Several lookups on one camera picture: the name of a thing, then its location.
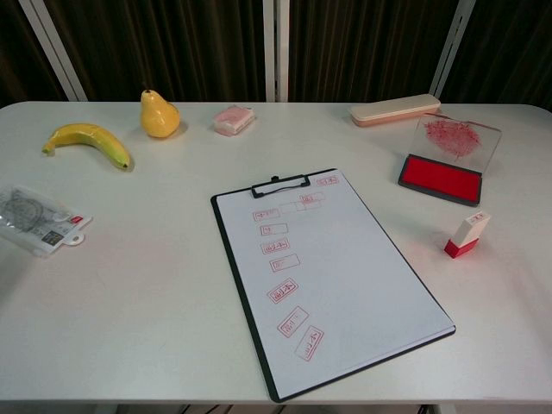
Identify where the red white stamp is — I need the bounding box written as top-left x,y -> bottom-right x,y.
443,210 -> 492,260

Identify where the black clipboard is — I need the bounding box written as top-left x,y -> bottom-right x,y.
210,167 -> 457,404

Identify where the pink wrapped eraser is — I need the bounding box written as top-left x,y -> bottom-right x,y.
211,104 -> 256,138

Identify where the white stamped paper sheet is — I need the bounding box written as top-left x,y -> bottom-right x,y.
214,171 -> 456,400

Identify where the yellow pear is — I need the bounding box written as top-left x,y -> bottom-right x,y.
140,89 -> 181,139

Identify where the beige pencil case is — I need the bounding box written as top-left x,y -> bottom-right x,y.
348,95 -> 442,129

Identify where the red ink pad case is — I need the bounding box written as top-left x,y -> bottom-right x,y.
397,112 -> 504,205

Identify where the dark pleated curtain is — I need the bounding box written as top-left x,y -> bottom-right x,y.
0,0 -> 552,107

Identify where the yellow banana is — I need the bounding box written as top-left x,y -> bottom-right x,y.
41,122 -> 131,172

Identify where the packaged ruler set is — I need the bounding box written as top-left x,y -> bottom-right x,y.
0,185 -> 93,259

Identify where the white upright frame post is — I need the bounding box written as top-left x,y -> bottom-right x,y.
262,0 -> 291,104

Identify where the white slanted frame post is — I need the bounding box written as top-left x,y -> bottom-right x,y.
19,0 -> 90,103
429,0 -> 478,98

